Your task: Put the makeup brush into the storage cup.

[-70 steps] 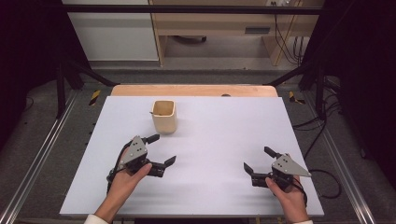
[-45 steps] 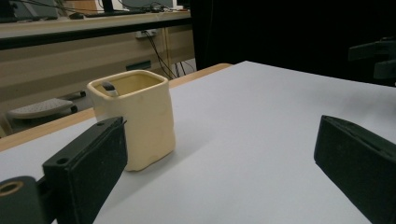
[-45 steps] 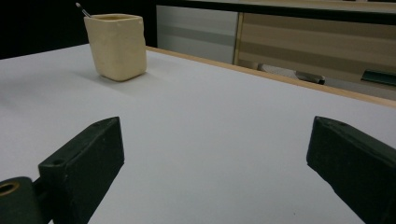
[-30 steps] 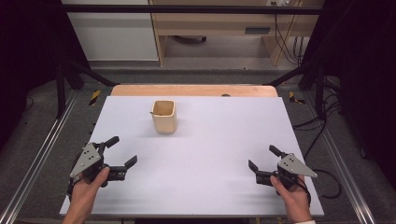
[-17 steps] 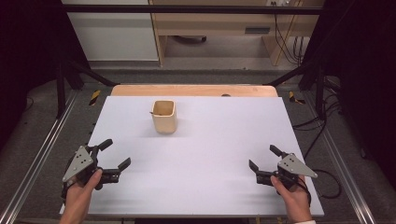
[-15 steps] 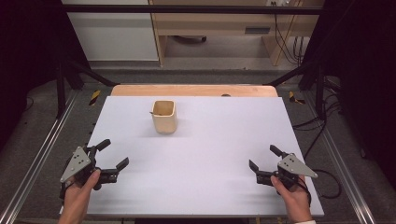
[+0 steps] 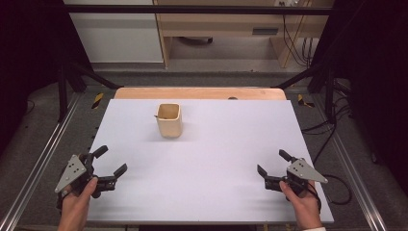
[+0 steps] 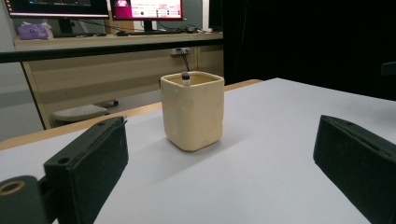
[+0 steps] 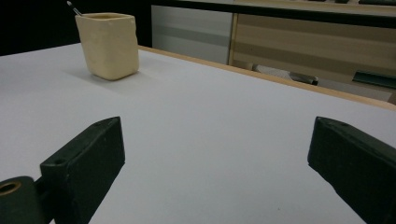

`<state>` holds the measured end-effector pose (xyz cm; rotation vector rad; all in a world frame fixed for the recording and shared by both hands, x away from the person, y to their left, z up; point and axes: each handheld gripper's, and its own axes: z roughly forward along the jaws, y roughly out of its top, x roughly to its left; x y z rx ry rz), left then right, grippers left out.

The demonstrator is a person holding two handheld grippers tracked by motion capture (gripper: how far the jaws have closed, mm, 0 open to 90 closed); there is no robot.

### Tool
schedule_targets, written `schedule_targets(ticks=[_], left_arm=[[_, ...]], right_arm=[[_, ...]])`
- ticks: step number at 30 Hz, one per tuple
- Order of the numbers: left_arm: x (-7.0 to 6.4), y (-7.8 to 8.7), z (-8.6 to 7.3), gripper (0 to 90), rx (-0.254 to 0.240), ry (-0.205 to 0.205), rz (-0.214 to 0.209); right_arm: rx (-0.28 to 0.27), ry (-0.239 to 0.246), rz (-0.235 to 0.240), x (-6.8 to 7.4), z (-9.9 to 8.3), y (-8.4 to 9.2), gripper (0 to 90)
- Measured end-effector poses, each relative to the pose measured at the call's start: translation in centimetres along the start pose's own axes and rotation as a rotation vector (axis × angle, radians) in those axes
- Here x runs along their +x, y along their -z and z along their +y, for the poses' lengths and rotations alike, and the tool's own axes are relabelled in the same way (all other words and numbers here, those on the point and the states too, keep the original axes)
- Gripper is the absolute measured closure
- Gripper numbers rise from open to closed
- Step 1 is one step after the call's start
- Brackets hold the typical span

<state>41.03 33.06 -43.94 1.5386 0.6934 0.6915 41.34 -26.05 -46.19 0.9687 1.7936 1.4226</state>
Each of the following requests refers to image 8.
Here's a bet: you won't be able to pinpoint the black keyboard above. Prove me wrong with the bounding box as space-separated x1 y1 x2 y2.
128 29 183 35

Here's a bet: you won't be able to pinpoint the black hanging cables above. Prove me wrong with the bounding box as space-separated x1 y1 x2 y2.
177 48 191 73

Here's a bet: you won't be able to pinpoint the small computer monitor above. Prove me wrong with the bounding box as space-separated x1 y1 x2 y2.
109 0 184 21

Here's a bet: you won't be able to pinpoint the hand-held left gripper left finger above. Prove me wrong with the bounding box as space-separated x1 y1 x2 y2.
43 116 129 224

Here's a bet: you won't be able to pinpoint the white board sheet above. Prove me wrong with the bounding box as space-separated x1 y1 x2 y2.
0 77 396 224

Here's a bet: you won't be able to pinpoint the black curtain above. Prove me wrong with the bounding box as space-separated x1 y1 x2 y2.
208 0 396 102

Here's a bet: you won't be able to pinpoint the white power strip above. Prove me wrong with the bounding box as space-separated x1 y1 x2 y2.
169 47 191 57

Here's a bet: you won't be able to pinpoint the purple tissue pack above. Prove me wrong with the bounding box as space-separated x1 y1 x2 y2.
16 21 53 41

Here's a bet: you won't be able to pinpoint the chair base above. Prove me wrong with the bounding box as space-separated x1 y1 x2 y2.
51 99 120 123

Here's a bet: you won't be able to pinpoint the white cabinet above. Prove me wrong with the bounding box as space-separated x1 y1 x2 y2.
0 0 45 143

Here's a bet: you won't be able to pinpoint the cream square cup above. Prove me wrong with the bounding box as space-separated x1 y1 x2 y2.
160 70 225 153

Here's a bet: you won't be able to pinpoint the light wooden desk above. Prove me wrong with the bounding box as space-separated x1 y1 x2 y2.
13 31 225 131

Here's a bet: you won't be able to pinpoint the wide computer monitor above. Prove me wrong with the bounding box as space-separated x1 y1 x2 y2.
4 0 110 19

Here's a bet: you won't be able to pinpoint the black horizontal frame bar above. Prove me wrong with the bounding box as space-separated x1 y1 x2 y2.
0 38 224 64

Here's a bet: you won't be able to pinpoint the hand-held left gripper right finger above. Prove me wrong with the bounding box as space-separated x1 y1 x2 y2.
313 115 396 224

